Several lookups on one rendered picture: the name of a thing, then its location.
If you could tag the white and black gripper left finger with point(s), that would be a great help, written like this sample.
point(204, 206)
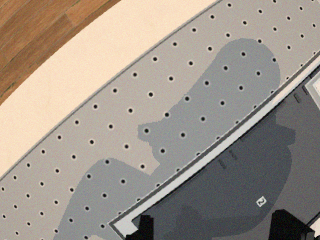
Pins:
point(145, 230)

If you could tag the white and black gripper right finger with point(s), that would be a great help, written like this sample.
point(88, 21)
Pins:
point(285, 226)

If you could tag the grey flat base plate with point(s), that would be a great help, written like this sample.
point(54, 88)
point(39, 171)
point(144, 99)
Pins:
point(155, 116)

